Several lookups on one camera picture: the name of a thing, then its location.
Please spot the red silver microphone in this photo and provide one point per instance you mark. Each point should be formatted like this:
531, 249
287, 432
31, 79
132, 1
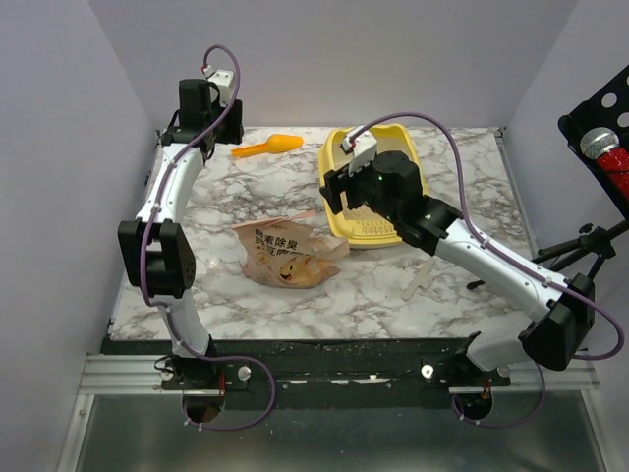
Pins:
602, 146

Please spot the orange plastic scoop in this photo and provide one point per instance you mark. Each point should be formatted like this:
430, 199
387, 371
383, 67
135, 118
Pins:
276, 143

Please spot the pink cat litter bag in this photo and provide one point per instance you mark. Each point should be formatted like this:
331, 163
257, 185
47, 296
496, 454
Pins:
284, 251

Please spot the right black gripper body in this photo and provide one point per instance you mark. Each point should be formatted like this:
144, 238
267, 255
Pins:
332, 187

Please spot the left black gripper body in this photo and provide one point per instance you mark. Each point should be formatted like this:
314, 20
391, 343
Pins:
230, 131

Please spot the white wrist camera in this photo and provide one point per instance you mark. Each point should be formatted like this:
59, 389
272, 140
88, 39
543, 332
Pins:
221, 83
361, 146

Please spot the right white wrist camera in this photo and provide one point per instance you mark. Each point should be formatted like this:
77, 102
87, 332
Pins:
361, 146

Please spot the black music stand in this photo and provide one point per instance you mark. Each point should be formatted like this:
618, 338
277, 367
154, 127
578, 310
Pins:
561, 188

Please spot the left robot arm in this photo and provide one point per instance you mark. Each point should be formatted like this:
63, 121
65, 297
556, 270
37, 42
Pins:
157, 255

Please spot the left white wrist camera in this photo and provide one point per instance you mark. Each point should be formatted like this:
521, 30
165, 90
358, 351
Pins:
221, 83

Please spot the yellow litter box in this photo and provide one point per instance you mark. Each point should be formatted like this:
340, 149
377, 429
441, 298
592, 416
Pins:
363, 228

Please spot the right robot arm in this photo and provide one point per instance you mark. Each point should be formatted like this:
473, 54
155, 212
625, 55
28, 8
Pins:
390, 186

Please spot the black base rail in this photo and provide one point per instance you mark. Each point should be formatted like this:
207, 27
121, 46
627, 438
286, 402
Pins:
330, 374

